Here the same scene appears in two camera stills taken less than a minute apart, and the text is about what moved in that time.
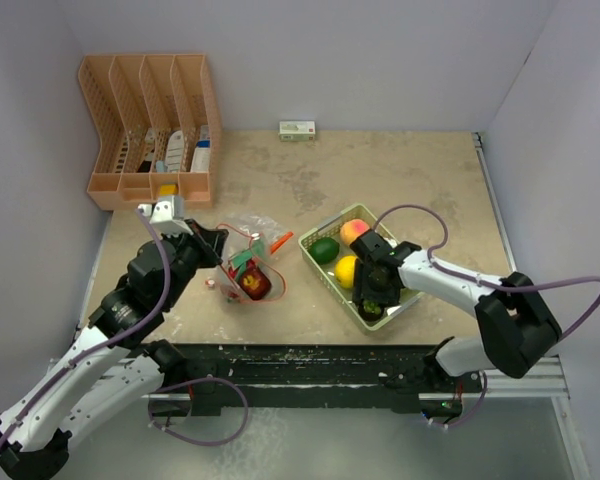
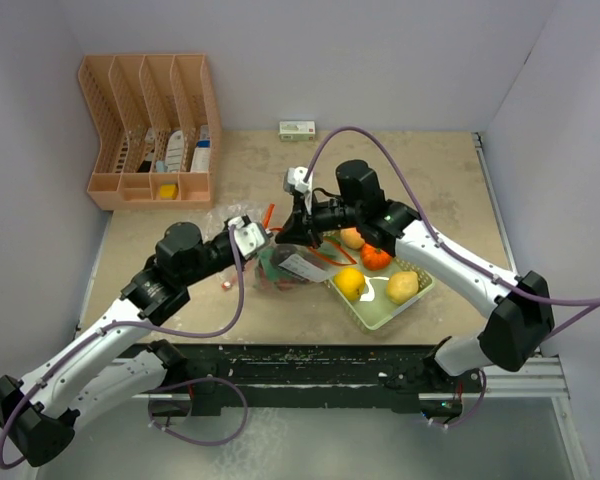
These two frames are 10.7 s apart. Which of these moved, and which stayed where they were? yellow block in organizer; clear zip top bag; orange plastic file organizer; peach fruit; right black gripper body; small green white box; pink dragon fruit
Moved: pink dragon fruit; right black gripper body; clear zip top bag
Stayed: small green white box; peach fruit; yellow block in organizer; orange plastic file organizer
